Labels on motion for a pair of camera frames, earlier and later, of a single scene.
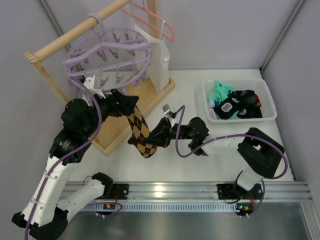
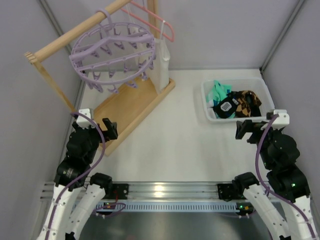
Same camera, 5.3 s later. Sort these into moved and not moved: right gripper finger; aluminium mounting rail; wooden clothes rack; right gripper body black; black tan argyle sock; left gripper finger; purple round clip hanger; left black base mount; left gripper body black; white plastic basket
Moved: purple round clip hanger; right gripper body black; left gripper body black; left gripper finger; right gripper finger; black tan argyle sock
Not moved: white plastic basket; left black base mount; wooden clothes rack; aluminium mounting rail
